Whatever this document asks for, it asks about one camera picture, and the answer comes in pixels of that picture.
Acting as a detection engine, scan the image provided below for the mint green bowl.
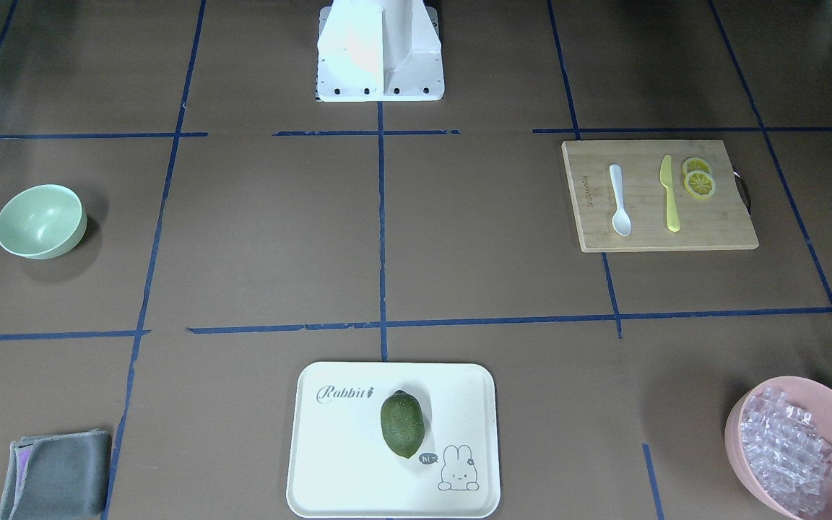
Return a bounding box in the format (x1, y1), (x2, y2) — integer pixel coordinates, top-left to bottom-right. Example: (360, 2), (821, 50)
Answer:
(0, 184), (88, 260)

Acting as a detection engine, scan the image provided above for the white plastic spoon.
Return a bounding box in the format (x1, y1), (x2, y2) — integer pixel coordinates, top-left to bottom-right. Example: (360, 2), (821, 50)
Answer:
(610, 162), (633, 237)

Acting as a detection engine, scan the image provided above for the pink bowl of ice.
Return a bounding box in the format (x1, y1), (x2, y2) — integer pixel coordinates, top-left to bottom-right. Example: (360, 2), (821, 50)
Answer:
(724, 376), (832, 519)

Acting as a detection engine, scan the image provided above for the green lime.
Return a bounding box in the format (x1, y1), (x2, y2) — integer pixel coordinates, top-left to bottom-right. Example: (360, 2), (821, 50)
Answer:
(380, 389), (425, 459)

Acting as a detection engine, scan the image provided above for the cream rabbit tray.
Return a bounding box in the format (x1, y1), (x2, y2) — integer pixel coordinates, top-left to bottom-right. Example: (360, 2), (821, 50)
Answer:
(286, 361), (501, 519)

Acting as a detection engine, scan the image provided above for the white pillar with base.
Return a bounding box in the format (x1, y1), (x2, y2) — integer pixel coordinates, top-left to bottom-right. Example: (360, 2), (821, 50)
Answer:
(315, 1), (446, 103)

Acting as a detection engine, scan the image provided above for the bamboo cutting board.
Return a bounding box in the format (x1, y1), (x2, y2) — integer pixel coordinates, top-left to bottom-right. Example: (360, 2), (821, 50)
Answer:
(561, 139), (759, 253)

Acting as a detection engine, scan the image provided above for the yellow plastic knife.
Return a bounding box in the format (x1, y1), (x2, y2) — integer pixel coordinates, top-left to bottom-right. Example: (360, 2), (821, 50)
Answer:
(658, 154), (681, 233)

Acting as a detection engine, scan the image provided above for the yellow lemon slice upper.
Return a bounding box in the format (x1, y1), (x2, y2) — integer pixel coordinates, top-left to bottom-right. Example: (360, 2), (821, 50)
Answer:
(681, 157), (713, 176)

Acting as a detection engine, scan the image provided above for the yellow lemon slice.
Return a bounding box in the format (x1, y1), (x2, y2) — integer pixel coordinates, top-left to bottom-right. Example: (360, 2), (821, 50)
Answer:
(683, 169), (716, 200)
(681, 157), (713, 176)

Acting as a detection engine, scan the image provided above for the yellow lemon slice lower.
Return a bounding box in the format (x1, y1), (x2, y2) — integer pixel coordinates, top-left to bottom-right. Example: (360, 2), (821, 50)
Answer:
(683, 169), (716, 200)

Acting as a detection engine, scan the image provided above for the grey folded cloth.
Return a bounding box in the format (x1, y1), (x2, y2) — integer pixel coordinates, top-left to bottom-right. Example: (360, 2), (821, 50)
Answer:
(0, 429), (111, 519)

